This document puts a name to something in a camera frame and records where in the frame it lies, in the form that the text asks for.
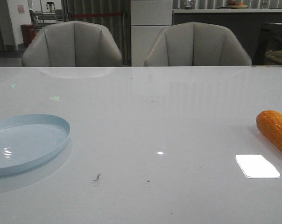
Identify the fruit bowl on counter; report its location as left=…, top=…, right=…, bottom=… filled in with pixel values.
left=226, top=0, right=248, bottom=9

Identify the grey upholstered chair right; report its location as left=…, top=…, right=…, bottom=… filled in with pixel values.
left=144, top=22, right=252, bottom=66

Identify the grey upholstered chair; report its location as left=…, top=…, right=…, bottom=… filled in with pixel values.
left=144, top=22, right=252, bottom=66
left=21, top=21, right=122, bottom=67

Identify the grey counter with white top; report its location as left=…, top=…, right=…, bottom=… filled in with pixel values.
left=172, top=9, right=282, bottom=61

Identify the white cabinet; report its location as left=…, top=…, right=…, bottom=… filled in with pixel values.
left=130, top=0, right=173, bottom=67

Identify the pink wall sign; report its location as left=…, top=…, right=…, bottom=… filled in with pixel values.
left=17, top=5, right=25, bottom=14

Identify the red barrier belt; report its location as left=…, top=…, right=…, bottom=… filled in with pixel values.
left=70, top=12, right=123, bottom=18

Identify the light blue round plate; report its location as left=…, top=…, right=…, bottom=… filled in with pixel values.
left=0, top=114, right=71, bottom=176

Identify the grey upholstered chair left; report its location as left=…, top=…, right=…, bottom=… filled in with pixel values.
left=21, top=21, right=122, bottom=67

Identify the dark armchair with cushion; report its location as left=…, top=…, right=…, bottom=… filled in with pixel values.
left=253, top=22, right=282, bottom=65

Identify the orange corn cob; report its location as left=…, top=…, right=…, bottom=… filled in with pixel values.
left=256, top=110, right=282, bottom=152

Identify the red trash bin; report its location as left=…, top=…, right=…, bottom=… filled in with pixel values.
left=21, top=24, right=36, bottom=47

